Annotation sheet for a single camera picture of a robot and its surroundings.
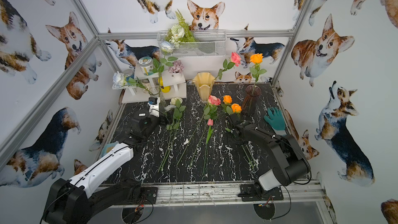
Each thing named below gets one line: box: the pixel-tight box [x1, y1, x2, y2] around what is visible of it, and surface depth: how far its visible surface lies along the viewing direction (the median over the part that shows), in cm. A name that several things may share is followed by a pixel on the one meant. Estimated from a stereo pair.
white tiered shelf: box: [111, 63, 188, 105], surface depth 107 cm
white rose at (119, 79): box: [112, 71, 157, 96], surface depth 78 cm
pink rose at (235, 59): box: [214, 51, 242, 81], surface depth 87 cm
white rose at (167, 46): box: [151, 40, 179, 97], surface depth 84 cm
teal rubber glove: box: [263, 106, 287, 136], surface depth 103 cm
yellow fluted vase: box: [192, 72, 217, 103], surface depth 101 cm
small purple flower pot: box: [167, 60, 184, 78], surface depth 100 cm
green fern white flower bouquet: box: [164, 8, 197, 49], surface depth 82 cm
